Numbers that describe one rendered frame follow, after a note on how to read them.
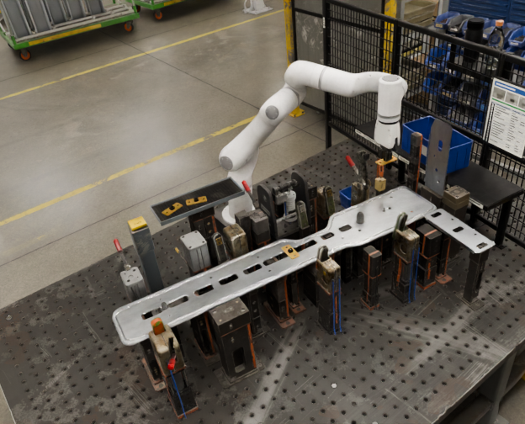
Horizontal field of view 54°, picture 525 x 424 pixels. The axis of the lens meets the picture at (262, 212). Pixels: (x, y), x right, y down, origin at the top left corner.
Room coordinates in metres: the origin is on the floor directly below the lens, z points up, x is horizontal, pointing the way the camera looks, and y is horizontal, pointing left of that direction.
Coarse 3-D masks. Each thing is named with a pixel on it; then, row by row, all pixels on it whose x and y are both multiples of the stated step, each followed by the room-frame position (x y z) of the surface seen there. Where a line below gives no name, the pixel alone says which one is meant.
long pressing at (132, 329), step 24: (408, 192) 1.86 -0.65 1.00; (336, 216) 1.74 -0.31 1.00; (384, 216) 1.71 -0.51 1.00; (408, 216) 1.69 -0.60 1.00; (288, 240) 1.62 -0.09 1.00; (312, 240) 1.61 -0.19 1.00; (336, 240) 1.59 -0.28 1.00; (360, 240) 1.57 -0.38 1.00; (240, 264) 1.51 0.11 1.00; (288, 264) 1.48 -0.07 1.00; (168, 288) 1.42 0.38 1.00; (192, 288) 1.41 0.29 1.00; (216, 288) 1.39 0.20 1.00; (240, 288) 1.38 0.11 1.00; (120, 312) 1.33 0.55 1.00; (144, 312) 1.31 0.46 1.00; (168, 312) 1.30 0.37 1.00; (192, 312) 1.29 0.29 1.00; (120, 336) 1.22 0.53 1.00; (144, 336) 1.21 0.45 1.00
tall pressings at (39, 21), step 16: (16, 0) 7.76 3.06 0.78; (32, 0) 7.88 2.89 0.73; (48, 0) 8.21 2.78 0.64; (64, 0) 8.55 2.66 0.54; (80, 0) 8.38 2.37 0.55; (96, 0) 8.56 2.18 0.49; (16, 16) 7.73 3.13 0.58; (32, 16) 7.81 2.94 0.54; (48, 16) 8.38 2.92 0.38; (64, 16) 8.23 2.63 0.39; (80, 16) 8.39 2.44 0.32; (16, 32) 7.68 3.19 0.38
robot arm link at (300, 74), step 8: (296, 64) 1.93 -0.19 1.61; (304, 64) 1.92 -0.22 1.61; (312, 64) 1.91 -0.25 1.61; (288, 72) 1.94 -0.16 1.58; (296, 72) 1.91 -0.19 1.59; (304, 72) 1.89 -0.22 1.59; (312, 72) 1.88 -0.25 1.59; (320, 72) 1.86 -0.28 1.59; (288, 80) 1.94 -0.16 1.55; (296, 80) 1.90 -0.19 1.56; (304, 80) 1.89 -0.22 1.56; (312, 80) 1.87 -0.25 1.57; (296, 88) 1.94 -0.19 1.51; (304, 88) 1.94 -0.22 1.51; (304, 96) 2.01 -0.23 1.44
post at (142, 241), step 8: (136, 232) 1.61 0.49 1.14; (144, 232) 1.62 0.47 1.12; (136, 240) 1.60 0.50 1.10; (144, 240) 1.62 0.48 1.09; (136, 248) 1.60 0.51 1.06; (144, 248) 1.61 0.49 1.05; (152, 248) 1.63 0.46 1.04; (144, 256) 1.61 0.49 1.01; (152, 256) 1.63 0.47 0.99; (144, 264) 1.61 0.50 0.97; (152, 264) 1.62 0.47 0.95; (144, 272) 1.64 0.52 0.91; (152, 272) 1.62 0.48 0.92; (152, 280) 1.62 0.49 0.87; (160, 280) 1.63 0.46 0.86; (152, 288) 1.61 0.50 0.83; (160, 288) 1.63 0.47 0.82
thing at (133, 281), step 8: (128, 272) 1.47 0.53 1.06; (136, 272) 1.47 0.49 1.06; (128, 280) 1.43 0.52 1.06; (136, 280) 1.42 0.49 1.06; (128, 288) 1.40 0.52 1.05; (136, 288) 1.41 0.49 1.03; (144, 288) 1.42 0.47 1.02; (128, 296) 1.46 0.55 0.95; (136, 296) 1.41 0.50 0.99; (144, 296) 1.42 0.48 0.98
